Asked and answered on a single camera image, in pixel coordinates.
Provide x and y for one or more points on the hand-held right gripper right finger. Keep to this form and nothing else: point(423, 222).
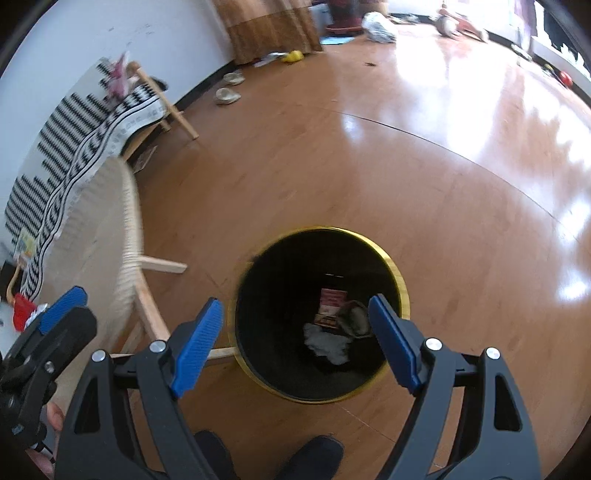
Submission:
point(395, 346)

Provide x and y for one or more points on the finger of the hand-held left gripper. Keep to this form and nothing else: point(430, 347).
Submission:
point(64, 307)

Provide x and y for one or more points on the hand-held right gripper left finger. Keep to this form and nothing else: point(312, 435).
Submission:
point(198, 346)

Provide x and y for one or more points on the black trash bin gold rim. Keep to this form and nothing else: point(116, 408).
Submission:
point(272, 323)

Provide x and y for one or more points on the person's left hand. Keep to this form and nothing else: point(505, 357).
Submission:
point(54, 415)

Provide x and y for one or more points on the red crumpled packet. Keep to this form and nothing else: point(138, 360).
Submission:
point(23, 314)

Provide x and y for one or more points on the brown crumpled wrapper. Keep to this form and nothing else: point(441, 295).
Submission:
point(355, 318)

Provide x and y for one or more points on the crumpled white paper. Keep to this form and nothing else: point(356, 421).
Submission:
point(323, 344)

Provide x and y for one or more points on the yellow green packet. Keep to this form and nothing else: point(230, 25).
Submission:
point(25, 243)

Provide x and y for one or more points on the red printed packet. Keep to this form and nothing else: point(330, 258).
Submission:
point(332, 300)

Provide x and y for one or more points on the black shoe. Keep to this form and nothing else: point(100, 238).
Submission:
point(309, 459)

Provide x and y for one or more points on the flat cardboard piece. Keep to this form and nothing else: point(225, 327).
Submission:
point(145, 158)

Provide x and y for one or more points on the black white patterned blanket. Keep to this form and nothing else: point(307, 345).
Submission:
point(78, 134)

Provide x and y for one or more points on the wooden bench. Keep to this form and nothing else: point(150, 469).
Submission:
point(180, 115)

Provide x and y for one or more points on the pink plush toy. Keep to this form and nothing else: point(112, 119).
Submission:
point(119, 76)

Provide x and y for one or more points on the beige slipper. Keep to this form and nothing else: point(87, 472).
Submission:
point(227, 97)
point(234, 78)

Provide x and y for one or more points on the white paper sheet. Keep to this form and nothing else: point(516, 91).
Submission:
point(268, 60)

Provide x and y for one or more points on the yellow toy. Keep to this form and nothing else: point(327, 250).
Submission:
point(292, 57)

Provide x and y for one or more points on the red ball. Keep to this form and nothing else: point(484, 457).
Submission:
point(566, 79)

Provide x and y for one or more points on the white plastic bag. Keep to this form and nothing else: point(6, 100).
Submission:
point(378, 26)

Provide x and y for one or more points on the brown curtain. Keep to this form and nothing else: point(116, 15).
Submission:
point(268, 27)

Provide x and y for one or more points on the pink toy tricycle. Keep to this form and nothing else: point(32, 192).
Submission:
point(461, 23)

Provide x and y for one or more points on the red plant pot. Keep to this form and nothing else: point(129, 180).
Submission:
point(344, 18)

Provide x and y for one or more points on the purple hanging garment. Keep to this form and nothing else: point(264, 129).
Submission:
point(526, 21)

